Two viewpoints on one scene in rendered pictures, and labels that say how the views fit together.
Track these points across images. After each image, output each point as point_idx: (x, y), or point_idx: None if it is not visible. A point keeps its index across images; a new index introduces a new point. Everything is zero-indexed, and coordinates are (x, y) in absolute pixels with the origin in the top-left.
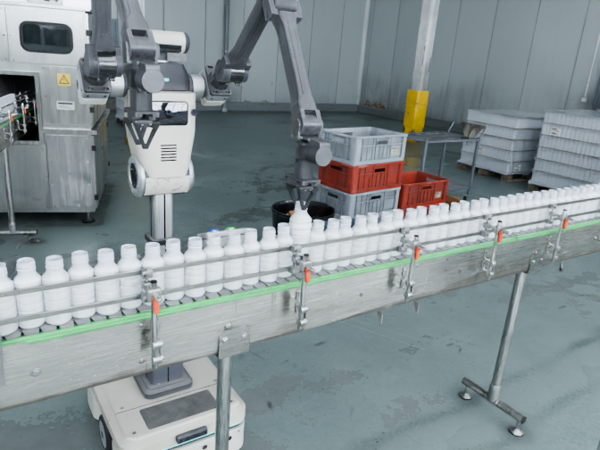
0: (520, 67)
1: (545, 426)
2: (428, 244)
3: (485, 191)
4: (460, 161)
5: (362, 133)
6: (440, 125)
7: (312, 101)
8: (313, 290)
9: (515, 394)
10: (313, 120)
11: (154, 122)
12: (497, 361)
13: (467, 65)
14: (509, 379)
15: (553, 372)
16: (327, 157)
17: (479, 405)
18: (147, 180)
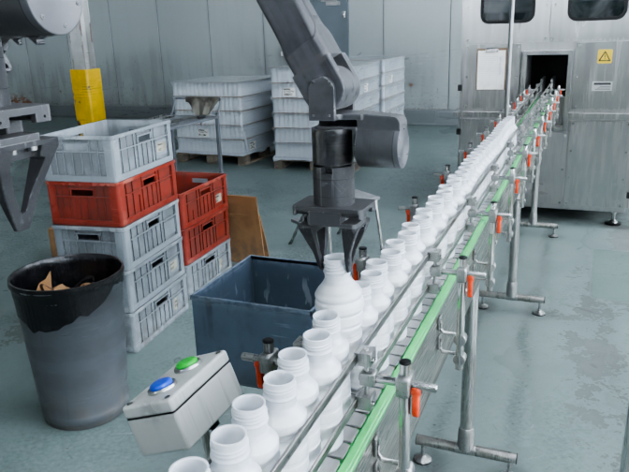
0: (201, 24)
1: (526, 451)
2: (443, 266)
3: (231, 182)
4: (179, 151)
5: (95, 132)
6: (119, 112)
7: (330, 35)
8: (386, 422)
9: None
10: (350, 76)
11: (46, 139)
12: (465, 396)
13: (133, 29)
14: (446, 411)
15: (476, 379)
16: (405, 147)
17: (446, 464)
18: None
